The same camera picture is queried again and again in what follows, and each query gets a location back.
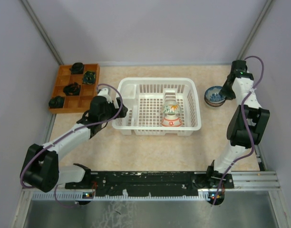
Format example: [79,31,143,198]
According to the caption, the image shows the blue white patterned bowl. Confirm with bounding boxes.
[204,85,226,105]

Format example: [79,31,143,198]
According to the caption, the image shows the white plastic dish rack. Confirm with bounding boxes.
[112,77,202,136]

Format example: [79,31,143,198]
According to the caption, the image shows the green orange floral bowl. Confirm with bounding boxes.
[161,100,182,114]

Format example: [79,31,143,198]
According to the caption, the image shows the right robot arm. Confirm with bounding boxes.
[205,60,270,188]

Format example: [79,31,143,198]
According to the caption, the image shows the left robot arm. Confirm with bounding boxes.
[20,96,128,192]

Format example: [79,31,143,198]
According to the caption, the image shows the black orange rolled item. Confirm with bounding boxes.
[63,82,81,96]

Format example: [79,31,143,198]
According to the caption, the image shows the green black rolled item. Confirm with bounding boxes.
[82,71,96,85]

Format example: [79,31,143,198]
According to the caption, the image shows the dark green rolled item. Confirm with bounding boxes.
[48,96,65,108]

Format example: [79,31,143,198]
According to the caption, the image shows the black rolled item top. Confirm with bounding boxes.
[69,62,85,75]

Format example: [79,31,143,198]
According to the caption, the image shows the red white patterned bowl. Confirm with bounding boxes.
[161,114,183,127]

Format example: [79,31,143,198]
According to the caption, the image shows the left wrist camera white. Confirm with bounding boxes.
[97,87,112,103]

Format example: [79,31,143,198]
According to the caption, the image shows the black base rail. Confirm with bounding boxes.
[65,171,222,197]

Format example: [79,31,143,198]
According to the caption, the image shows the white cable duct strip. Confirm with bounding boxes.
[32,190,222,202]

